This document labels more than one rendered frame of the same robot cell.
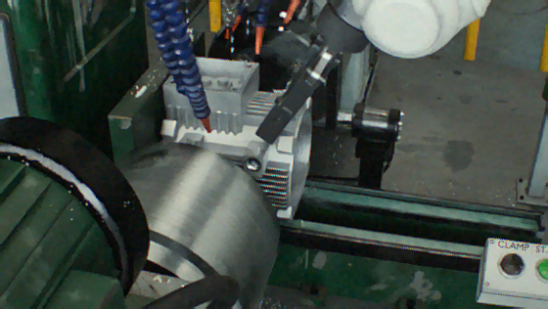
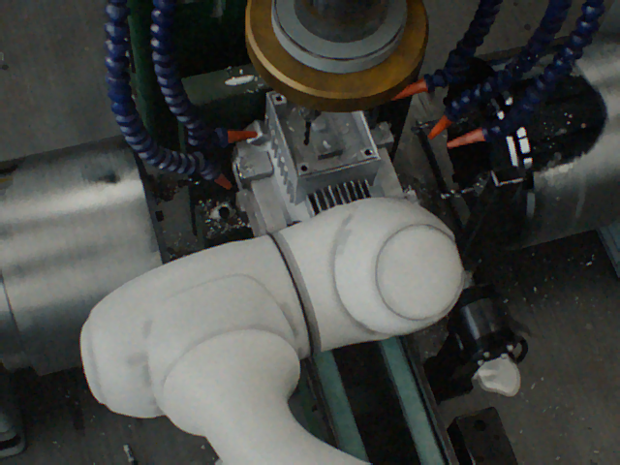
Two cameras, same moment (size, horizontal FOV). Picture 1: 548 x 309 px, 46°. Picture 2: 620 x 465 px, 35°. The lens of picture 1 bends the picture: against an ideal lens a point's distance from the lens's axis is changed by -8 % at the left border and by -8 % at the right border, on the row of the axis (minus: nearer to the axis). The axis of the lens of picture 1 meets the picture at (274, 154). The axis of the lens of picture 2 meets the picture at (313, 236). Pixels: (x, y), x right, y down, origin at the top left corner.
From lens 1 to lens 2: 0.82 m
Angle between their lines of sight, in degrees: 42
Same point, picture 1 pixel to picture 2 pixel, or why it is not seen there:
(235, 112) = (293, 186)
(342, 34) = not seen: hidden behind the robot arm
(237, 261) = (54, 326)
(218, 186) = (110, 257)
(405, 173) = (575, 383)
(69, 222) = not seen: outside the picture
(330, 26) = not seen: hidden behind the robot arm
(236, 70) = (365, 140)
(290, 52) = (501, 160)
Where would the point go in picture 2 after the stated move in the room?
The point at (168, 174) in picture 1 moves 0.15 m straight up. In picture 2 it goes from (82, 208) to (60, 135)
